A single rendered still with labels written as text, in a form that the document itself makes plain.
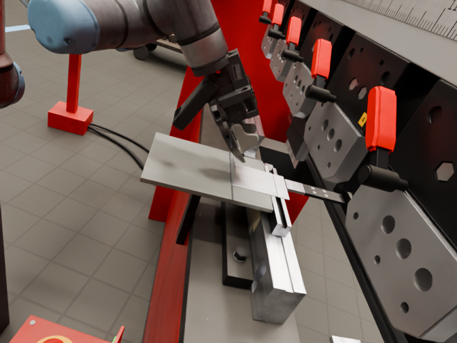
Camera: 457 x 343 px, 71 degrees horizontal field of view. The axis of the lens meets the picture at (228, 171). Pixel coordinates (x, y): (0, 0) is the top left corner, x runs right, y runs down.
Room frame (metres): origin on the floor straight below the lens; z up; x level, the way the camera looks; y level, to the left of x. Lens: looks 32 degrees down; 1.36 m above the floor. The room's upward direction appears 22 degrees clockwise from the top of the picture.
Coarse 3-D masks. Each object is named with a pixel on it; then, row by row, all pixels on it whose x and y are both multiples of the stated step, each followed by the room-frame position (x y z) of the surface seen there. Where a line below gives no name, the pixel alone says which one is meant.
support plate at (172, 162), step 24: (168, 144) 0.60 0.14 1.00; (192, 144) 0.64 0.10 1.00; (144, 168) 0.48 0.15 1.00; (168, 168) 0.51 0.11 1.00; (192, 168) 0.55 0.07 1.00; (216, 168) 0.58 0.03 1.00; (264, 168) 0.66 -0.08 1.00; (192, 192) 0.48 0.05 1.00; (216, 192) 0.50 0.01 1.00; (240, 192) 0.53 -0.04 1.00
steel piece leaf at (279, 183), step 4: (276, 176) 0.64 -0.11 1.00; (280, 176) 0.65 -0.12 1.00; (276, 180) 0.63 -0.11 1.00; (280, 180) 0.63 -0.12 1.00; (276, 184) 0.61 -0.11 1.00; (280, 184) 0.62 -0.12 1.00; (284, 184) 0.62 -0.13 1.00; (276, 188) 0.60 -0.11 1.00; (280, 188) 0.60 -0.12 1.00; (284, 188) 0.61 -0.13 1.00; (280, 192) 0.59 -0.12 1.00; (284, 192) 0.59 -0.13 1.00; (280, 196) 0.57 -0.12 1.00; (284, 196) 0.58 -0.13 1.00; (288, 196) 0.58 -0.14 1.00
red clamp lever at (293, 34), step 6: (294, 18) 0.70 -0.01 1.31; (288, 24) 0.70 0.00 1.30; (294, 24) 0.69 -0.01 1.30; (300, 24) 0.69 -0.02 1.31; (288, 30) 0.68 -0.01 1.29; (294, 30) 0.68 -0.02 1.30; (300, 30) 0.69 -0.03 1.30; (288, 36) 0.66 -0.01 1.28; (294, 36) 0.67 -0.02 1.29; (288, 42) 0.66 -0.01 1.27; (294, 42) 0.66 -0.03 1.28; (288, 48) 0.65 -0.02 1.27; (294, 48) 0.65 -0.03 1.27; (282, 54) 0.64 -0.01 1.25; (288, 54) 0.63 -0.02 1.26; (294, 54) 0.64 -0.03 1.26; (288, 60) 0.64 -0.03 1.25; (294, 60) 0.64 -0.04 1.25; (300, 60) 0.64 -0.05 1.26
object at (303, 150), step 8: (296, 120) 0.64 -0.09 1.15; (304, 120) 0.60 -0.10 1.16; (288, 128) 0.65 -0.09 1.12; (296, 128) 0.62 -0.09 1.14; (304, 128) 0.58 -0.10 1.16; (288, 136) 0.63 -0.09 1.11; (296, 136) 0.60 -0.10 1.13; (288, 144) 0.64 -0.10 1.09; (296, 144) 0.58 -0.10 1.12; (304, 144) 0.56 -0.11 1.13; (288, 152) 0.62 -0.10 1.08; (296, 152) 0.56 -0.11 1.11; (304, 152) 0.56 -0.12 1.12; (296, 160) 0.57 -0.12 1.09; (304, 160) 0.56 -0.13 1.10
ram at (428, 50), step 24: (312, 0) 0.76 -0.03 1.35; (336, 0) 0.63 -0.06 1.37; (360, 24) 0.50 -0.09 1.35; (384, 24) 0.44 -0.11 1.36; (408, 24) 0.40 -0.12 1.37; (408, 48) 0.37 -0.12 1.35; (432, 48) 0.34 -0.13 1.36; (456, 48) 0.31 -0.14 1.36; (432, 72) 0.32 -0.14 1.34; (456, 72) 0.30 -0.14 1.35
